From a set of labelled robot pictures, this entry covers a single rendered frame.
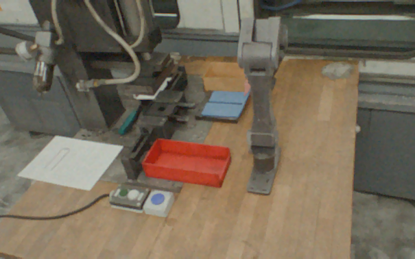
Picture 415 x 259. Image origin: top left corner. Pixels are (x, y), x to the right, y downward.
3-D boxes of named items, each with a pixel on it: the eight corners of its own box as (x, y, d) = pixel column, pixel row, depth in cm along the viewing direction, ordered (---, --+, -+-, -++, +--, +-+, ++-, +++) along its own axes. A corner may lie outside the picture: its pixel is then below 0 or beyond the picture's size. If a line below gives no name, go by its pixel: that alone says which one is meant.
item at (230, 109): (242, 117, 133) (241, 111, 131) (201, 114, 138) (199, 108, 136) (246, 105, 138) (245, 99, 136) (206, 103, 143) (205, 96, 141)
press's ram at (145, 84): (158, 104, 119) (134, 13, 100) (89, 98, 128) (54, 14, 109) (179, 74, 132) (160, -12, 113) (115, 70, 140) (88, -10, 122)
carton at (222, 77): (265, 97, 145) (265, 80, 140) (204, 93, 153) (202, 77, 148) (271, 79, 154) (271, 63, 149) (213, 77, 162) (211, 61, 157)
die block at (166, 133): (168, 144, 131) (163, 127, 126) (142, 140, 134) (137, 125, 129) (188, 109, 145) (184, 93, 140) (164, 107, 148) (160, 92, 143)
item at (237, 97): (248, 103, 139) (247, 97, 137) (208, 101, 143) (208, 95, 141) (252, 93, 144) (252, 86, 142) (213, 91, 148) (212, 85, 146)
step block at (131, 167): (136, 180, 119) (128, 159, 113) (127, 179, 120) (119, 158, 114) (145, 166, 124) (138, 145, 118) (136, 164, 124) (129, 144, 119)
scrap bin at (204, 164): (221, 188, 111) (218, 174, 107) (145, 177, 120) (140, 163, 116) (231, 160, 120) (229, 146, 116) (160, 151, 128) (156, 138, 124)
